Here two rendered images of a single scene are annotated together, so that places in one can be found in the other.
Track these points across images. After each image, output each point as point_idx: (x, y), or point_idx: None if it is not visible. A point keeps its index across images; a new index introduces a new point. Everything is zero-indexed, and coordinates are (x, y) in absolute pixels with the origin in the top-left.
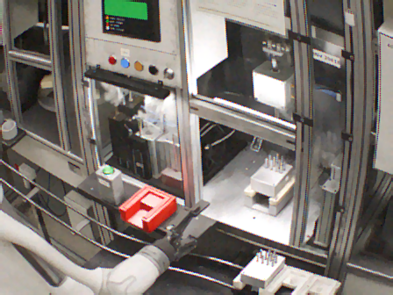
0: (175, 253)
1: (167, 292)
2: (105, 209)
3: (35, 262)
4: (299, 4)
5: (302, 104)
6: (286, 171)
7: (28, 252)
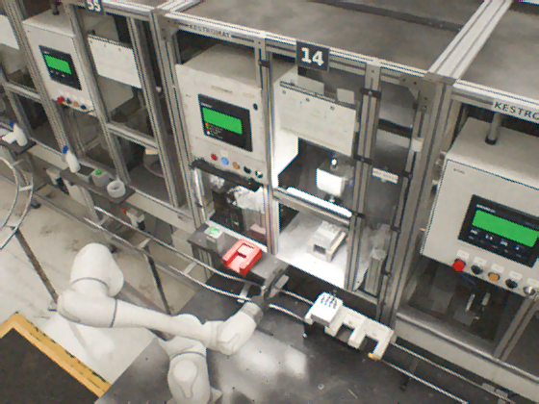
0: (267, 306)
1: None
2: None
3: None
4: (369, 133)
5: (357, 204)
6: (337, 231)
7: None
